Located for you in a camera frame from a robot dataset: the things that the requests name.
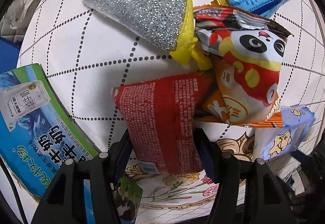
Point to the blue folded mat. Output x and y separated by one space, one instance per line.
9 53

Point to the panda orange snack bag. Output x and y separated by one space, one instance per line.
246 51

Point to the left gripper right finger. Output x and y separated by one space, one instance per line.
248 192

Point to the light blue tissue pack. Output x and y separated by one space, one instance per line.
277 141

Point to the cream puffer jacket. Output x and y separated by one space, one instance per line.
16 20

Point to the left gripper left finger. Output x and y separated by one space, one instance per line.
64 202

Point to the silver glitter yellow pouch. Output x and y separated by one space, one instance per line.
167 24

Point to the red snack packet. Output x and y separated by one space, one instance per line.
159 116

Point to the floral patterned tablecloth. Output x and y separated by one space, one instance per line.
85 55

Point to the milk carton cardboard box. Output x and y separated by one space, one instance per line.
38 136

